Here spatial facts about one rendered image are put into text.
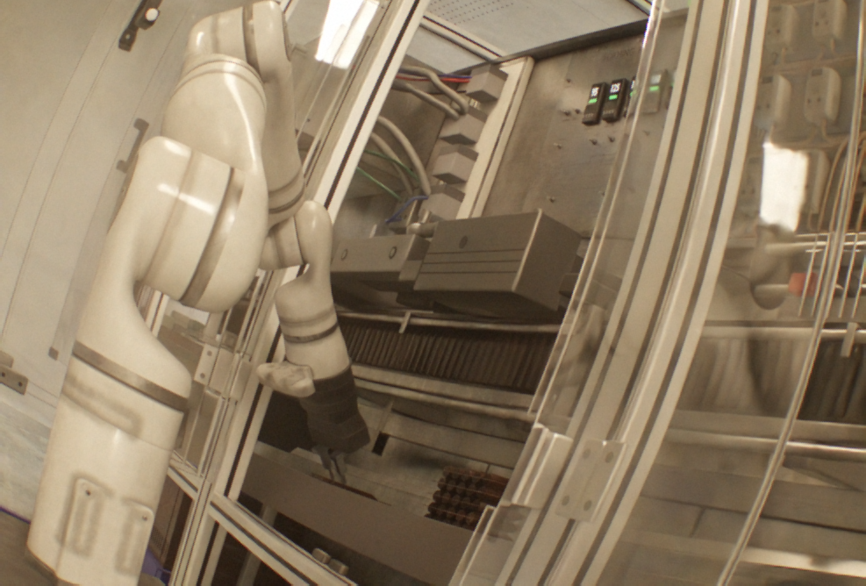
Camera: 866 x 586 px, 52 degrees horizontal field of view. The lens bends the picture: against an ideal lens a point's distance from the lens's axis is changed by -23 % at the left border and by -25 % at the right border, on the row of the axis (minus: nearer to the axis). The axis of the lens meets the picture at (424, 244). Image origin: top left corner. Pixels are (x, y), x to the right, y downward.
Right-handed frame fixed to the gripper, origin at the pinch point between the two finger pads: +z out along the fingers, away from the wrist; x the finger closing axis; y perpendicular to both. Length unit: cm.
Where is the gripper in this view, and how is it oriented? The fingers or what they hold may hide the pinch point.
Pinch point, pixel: (340, 486)
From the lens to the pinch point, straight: 144.4
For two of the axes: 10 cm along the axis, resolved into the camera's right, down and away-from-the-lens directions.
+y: 6.4, -3.7, 6.7
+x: -7.5, -1.1, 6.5
